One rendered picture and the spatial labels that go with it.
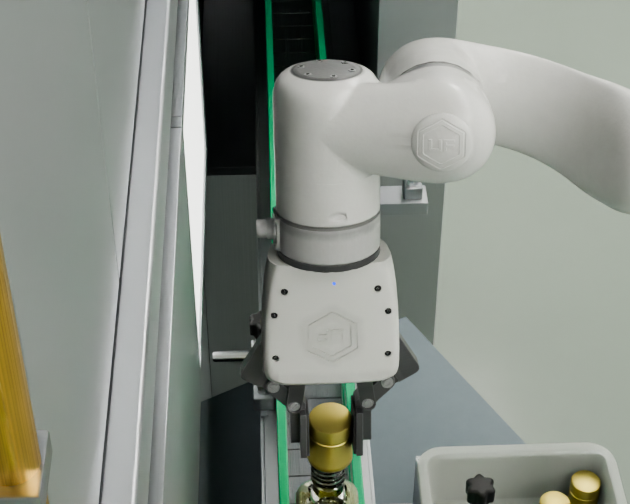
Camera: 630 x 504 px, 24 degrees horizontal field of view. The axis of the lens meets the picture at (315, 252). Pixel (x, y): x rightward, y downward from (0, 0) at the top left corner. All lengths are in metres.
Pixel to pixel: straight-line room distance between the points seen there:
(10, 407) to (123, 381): 0.47
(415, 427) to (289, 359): 0.75
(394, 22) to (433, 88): 1.08
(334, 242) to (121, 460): 0.22
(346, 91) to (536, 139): 0.18
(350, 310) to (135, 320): 0.16
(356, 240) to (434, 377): 0.86
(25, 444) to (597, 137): 0.63
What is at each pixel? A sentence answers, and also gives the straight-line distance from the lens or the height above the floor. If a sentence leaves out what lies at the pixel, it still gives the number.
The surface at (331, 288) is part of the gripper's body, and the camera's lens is 1.04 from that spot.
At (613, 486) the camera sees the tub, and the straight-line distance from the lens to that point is 1.66.
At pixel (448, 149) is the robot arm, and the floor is 1.50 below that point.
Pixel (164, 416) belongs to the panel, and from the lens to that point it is 1.04.
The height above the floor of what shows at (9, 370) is 1.74.
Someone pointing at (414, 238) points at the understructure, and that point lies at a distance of 2.29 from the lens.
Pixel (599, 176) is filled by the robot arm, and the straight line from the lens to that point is 1.05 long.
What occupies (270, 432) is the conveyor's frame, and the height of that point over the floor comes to 0.88.
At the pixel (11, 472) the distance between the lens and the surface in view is 0.51.
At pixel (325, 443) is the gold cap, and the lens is 1.12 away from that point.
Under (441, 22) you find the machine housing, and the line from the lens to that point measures 2.06.
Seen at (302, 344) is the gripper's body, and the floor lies 1.34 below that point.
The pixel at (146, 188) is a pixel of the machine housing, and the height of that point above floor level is 1.39.
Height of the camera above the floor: 2.07
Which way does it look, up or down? 40 degrees down
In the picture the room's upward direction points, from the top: straight up
